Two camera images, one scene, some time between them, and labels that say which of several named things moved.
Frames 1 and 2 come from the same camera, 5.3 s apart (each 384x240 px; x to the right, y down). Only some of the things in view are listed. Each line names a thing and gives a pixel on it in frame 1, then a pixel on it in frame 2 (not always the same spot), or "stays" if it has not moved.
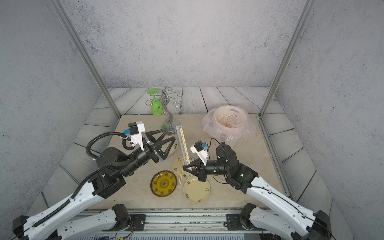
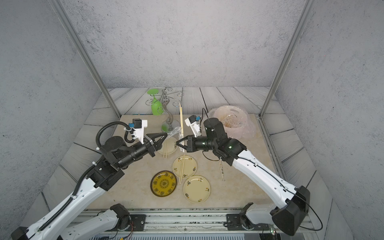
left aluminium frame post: x=60 y=10 stays
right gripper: x=201 y=169 → x=191 y=147
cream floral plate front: x=196 y=191 stays
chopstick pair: x=181 y=172 stays
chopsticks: x=184 y=146 → x=181 y=130
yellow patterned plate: x=163 y=183 stays
